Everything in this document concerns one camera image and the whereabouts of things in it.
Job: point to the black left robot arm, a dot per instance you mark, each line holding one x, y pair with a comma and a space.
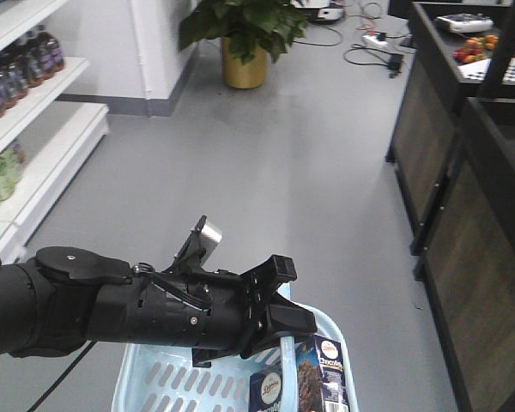
64, 297

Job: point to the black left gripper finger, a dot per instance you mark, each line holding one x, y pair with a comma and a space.
286, 318

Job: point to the white supermarket shelving unit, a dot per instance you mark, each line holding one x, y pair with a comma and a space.
57, 137

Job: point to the potted green plant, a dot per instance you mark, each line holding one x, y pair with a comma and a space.
251, 33

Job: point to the light blue plastic basket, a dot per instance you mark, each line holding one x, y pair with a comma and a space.
162, 378

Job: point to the Chocofello cookie box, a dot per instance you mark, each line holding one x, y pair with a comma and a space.
320, 377

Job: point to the white power strip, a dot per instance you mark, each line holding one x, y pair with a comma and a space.
373, 41

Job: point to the black wooden produce stand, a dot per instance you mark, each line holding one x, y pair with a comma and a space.
453, 148

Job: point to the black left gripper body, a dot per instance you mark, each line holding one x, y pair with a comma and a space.
215, 314

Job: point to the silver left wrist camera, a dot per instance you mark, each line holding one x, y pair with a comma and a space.
201, 242

